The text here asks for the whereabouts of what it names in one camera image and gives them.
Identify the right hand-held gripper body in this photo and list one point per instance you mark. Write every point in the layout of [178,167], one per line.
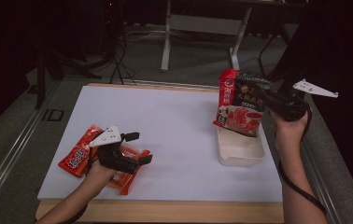
[286,105]

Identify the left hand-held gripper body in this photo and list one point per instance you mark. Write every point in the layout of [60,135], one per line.
[112,152]

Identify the red and black sauce packet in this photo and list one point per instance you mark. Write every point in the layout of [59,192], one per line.
[243,105]

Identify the orange sauce packet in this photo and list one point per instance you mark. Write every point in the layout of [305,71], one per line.
[128,179]
[78,152]

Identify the white plastic storage box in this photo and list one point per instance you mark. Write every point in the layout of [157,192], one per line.
[240,152]

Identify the person's right hand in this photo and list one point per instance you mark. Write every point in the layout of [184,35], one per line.
[288,130]

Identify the person's left hand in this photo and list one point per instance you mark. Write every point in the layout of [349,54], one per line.
[100,174]

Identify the white table mat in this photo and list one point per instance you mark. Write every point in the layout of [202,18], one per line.
[171,140]

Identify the wooden table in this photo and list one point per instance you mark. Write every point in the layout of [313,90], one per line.
[165,211]

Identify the black floor stand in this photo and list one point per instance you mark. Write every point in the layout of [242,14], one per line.
[56,68]

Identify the metal floor rail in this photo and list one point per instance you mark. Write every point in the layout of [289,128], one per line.
[319,174]
[12,149]

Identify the white metal table frame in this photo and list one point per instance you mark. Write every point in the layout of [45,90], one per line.
[202,25]

